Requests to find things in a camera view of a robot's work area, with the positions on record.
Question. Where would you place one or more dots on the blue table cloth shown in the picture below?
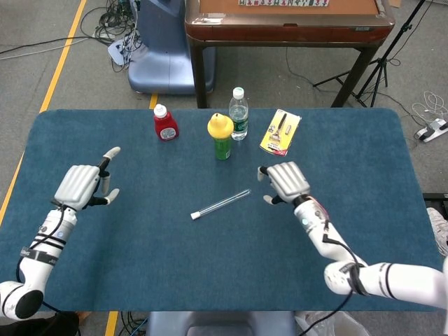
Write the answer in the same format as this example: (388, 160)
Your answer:
(196, 262)

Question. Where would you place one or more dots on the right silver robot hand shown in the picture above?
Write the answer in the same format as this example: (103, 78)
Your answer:
(288, 180)

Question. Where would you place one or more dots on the white power strip with cables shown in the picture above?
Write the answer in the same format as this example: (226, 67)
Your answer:
(115, 50)

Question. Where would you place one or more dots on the face-up mahjong tile row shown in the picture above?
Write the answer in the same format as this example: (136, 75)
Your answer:
(283, 2)

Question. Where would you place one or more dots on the small white cap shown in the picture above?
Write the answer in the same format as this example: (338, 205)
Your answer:
(195, 215)

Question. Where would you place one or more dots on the black tripod stand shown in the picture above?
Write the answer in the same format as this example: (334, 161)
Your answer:
(379, 64)

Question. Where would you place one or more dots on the clear plastic water bottle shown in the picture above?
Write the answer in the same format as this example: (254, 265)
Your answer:
(239, 115)

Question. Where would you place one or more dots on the black box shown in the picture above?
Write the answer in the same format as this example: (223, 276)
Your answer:
(435, 201)

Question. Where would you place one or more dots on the brown mahjong table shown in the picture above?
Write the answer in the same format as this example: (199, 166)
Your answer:
(280, 33)

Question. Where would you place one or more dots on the yellow razor blister pack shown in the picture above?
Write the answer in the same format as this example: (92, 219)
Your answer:
(280, 133)

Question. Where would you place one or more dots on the clear plastic bag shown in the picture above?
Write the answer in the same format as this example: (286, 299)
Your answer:
(332, 325)

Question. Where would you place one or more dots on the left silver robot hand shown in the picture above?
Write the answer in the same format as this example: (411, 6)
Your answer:
(77, 185)

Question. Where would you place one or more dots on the yellow pear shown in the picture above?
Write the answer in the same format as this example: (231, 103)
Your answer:
(220, 127)

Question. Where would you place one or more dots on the blue-grey machine pedestal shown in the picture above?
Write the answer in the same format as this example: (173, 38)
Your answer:
(164, 52)

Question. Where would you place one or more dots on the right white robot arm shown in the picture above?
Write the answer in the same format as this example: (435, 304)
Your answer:
(315, 227)

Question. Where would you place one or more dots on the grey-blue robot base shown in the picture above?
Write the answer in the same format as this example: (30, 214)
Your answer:
(217, 323)

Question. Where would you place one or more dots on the green drink can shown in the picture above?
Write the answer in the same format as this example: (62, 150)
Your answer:
(222, 148)

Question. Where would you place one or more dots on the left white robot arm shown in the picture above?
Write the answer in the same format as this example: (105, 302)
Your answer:
(42, 245)

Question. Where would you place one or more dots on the black bag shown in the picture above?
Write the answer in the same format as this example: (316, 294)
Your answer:
(38, 325)

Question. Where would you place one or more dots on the red ketchup bottle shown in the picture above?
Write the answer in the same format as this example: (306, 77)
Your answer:
(167, 129)

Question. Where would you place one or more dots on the clear glass test tube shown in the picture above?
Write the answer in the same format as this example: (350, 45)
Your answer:
(224, 202)

